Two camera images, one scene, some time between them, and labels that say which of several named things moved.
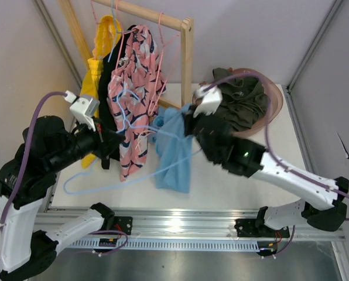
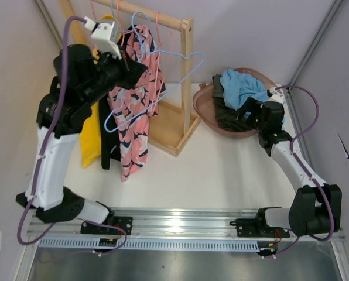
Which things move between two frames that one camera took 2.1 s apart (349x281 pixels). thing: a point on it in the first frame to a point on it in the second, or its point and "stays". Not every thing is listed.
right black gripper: [190, 121] to [252, 106]
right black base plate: [249, 228] stays
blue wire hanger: [139, 177] to [149, 54]
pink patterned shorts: [136, 75] stays
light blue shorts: [174, 148] to [238, 88]
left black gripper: [106, 140] to [131, 71]
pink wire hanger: [174, 40] to [160, 79]
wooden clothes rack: [187, 27] stays
